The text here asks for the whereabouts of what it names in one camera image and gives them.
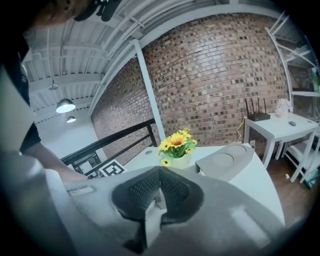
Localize yellow cable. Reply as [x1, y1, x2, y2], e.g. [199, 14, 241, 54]
[235, 115, 247, 144]

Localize large gray pendant lamp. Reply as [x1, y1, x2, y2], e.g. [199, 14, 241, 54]
[55, 98, 76, 114]

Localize grey box device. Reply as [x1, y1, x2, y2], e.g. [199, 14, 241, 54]
[194, 141, 255, 180]

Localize white flower ornament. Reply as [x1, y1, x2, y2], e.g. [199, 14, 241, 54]
[274, 97, 294, 119]

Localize white shelf unit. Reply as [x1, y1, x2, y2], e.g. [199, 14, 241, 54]
[264, 9, 320, 187]

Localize potted yellow sunflowers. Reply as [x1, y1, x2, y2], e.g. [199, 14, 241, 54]
[155, 127, 198, 170]

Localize black metal railing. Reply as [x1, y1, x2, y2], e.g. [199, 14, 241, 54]
[61, 118, 157, 180]

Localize person's black shirt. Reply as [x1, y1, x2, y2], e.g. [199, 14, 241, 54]
[0, 44, 42, 154]

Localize white pillar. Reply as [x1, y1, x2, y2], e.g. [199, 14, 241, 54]
[131, 38, 167, 149]

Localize person's left forearm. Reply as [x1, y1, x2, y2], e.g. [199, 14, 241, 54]
[21, 142, 88, 181]

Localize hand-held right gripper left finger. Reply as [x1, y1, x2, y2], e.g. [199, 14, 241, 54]
[63, 166, 161, 256]

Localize small white side table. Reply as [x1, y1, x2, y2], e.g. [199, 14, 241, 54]
[243, 111, 320, 184]

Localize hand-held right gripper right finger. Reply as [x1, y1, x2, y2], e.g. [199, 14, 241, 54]
[147, 166, 286, 256]

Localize black router with antennas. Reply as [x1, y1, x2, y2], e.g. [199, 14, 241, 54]
[244, 96, 272, 123]

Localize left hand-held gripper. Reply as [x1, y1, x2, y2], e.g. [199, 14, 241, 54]
[98, 160, 127, 178]

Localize green box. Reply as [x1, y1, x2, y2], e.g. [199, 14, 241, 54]
[304, 172, 320, 190]

